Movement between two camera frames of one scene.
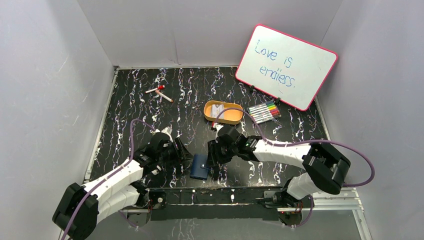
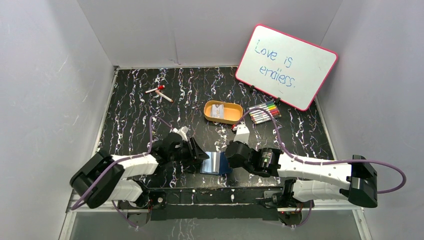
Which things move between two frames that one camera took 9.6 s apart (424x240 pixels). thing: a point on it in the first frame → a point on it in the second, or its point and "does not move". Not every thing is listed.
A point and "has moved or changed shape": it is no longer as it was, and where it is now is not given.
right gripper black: x=213 y=146 → x=233 y=164
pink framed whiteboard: x=294 y=72 does not move
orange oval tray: x=230 y=116 does not move
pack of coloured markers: x=261 y=113 does not move
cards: x=216 y=109 does not move
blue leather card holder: x=199 y=168 has moved or changed shape
